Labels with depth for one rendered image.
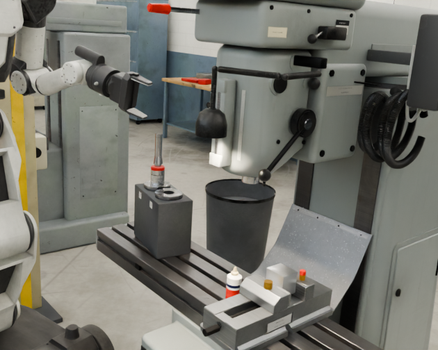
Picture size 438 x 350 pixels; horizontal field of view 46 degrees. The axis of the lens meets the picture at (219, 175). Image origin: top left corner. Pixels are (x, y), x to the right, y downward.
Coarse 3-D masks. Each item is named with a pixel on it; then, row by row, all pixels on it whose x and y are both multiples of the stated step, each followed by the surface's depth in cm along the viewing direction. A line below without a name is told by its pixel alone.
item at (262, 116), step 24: (240, 48) 122; (264, 48) 119; (288, 72) 122; (240, 96) 122; (264, 96) 120; (288, 96) 124; (240, 120) 123; (264, 120) 122; (288, 120) 126; (240, 144) 125; (264, 144) 123; (240, 168) 127; (264, 168) 128
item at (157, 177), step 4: (152, 172) 173; (156, 172) 172; (160, 172) 172; (164, 172) 174; (152, 176) 173; (156, 176) 173; (160, 176) 173; (164, 176) 175; (152, 180) 173; (156, 180) 173; (160, 180) 173; (164, 180) 175; (152, 184) 174; (156, 184) 173; (160, 184) 174
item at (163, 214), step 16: (144, 192) 170; (160, 192) 167; (176, 192) 168; (144, 208) 171; (160, 208) 161; (176, 208) 163; (192, 208) 166; (144, 224) 173; (160, 224) 162; (176, 224) 165; (144, 240) 174; (160, 240) 164; (176, 240) 167; (160, 256) 165
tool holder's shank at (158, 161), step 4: (156, 136) 170; (160, 136) 170; (156, 140) 170; (160, 140) 170; (156, 144) 171; (160, 144) 171; (156, 148) 171; (160, 148) 171; (156, 152) 171; (160, 152) 172; (156, 156) 172; (160, 156) 172; (156, 160) 172; (160, 160) 172; (156, 164) 172; (160, 164) 172
